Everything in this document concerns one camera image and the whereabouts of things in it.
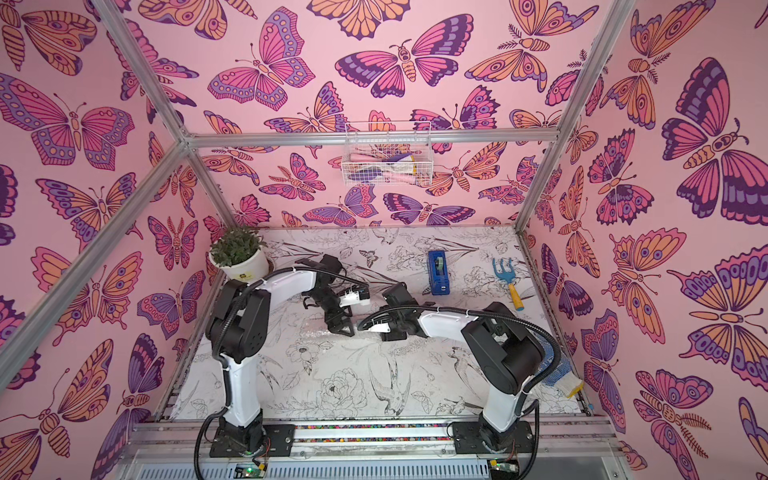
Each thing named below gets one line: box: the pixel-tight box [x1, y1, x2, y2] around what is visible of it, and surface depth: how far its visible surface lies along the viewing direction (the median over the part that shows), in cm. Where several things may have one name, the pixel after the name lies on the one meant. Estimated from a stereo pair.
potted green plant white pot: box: [208, 225, 269, 283], surface depth 94 cm
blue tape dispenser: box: [428, 250, 451, 296], surface depth 103 cm
